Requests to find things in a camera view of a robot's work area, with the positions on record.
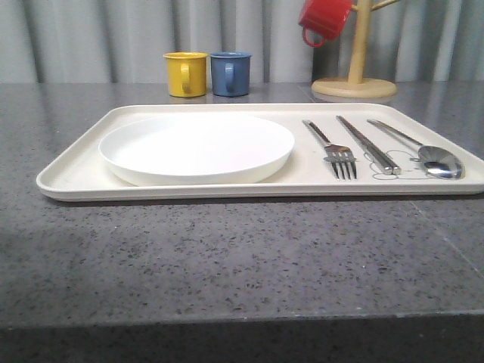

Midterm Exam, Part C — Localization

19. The white round plate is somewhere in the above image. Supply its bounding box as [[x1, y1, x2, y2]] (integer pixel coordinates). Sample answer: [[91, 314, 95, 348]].
[[98, 113, 295, 186]]

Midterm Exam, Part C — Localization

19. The silver metal fork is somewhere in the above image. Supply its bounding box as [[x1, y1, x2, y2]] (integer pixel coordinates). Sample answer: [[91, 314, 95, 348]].
[[302, 119, 357, 180]]

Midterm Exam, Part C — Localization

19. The silver metal chopsticks pair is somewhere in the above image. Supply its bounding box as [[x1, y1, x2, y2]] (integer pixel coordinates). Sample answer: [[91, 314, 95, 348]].
[[336, 115, 402, 175]]

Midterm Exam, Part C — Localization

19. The silver metal spoon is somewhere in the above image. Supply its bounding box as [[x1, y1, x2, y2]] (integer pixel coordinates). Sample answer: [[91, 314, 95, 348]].
[[368, 119, 464, 180]]

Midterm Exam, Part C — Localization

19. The cream rabbit serving tray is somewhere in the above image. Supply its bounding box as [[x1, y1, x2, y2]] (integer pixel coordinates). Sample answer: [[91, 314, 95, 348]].
[[36, 103, 483, 201]]

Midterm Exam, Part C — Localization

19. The blue enamel mug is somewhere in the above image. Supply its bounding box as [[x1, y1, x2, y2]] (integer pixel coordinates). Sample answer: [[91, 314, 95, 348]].
[[210, 51, 251, 97]]

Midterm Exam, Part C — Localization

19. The yellow enamel mug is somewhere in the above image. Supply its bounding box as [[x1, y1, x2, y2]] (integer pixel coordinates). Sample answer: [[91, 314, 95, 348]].
[[163, 51, 208, 98]]

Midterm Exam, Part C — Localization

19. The wooden mug tree stand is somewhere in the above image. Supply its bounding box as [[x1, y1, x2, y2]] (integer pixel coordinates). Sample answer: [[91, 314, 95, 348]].
[[312, 0, 398, 98]]

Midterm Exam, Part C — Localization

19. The red enamel mug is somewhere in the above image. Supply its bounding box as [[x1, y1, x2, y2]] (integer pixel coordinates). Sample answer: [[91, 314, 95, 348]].
[[299, 0, 352, 48]]

